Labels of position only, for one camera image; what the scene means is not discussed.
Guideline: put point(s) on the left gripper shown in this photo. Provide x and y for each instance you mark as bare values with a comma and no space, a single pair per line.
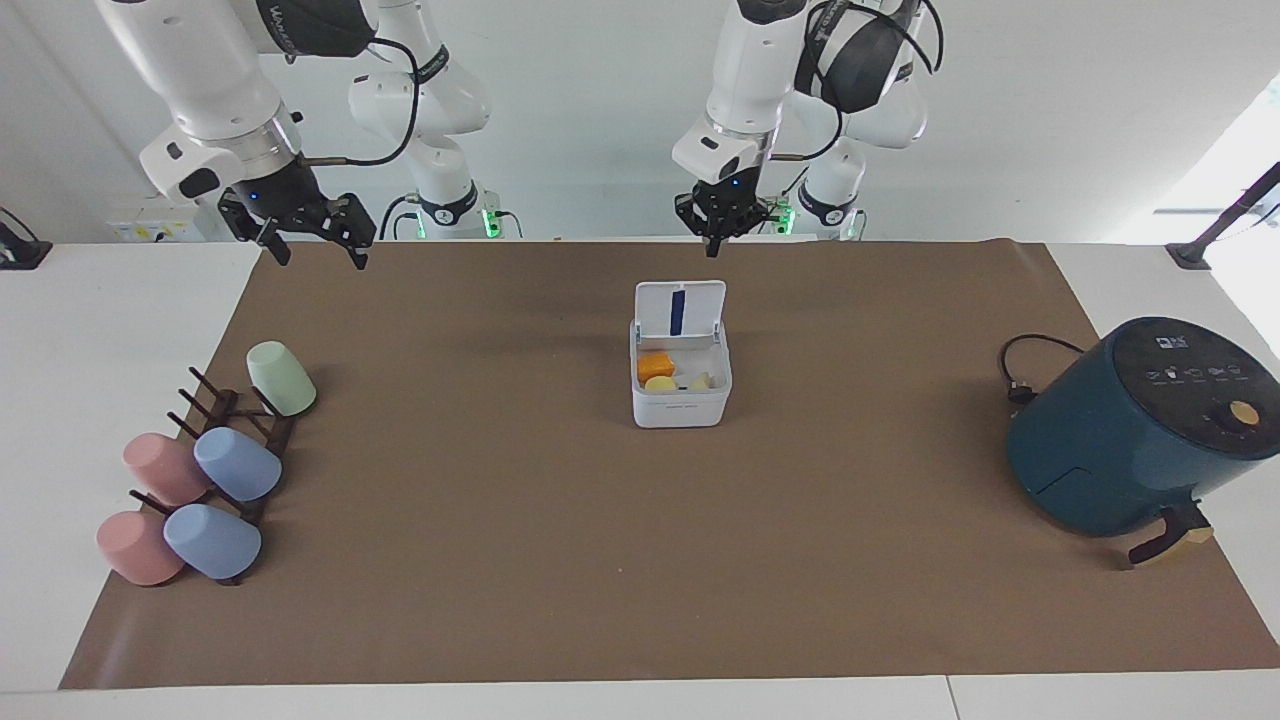
730,192

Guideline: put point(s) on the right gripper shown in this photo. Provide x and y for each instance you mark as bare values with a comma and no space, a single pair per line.
283,197

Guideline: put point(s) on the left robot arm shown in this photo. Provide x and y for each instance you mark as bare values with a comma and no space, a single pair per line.
745,60

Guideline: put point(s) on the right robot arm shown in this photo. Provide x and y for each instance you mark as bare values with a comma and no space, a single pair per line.
215,85

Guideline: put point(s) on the white trash can with lid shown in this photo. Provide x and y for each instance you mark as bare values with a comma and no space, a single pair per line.
680,405

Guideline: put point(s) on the white socket box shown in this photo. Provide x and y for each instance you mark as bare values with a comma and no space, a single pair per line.
150,228

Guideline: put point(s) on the green cup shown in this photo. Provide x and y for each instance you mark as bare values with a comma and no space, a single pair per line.
280,378

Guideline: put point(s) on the orange waste piece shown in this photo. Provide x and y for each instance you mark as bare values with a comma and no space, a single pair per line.
655,365

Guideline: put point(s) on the pale cream waste piece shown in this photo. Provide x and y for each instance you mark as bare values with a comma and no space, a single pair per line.
700,381

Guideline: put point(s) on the yellow round waste piece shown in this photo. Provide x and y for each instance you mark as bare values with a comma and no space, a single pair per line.
660,384

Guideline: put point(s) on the dark wooden cup rack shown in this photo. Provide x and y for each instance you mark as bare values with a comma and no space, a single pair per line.
262,432

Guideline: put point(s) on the blue cup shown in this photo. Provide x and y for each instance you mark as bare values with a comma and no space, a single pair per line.
238,465
212,542

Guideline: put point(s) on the black stand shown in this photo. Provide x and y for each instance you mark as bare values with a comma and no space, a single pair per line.
22,250
1215,225

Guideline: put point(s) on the pink cup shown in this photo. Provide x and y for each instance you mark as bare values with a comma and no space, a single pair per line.
137,548
162,468

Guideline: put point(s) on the teal air fryer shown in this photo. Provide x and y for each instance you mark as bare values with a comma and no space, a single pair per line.
1130,440

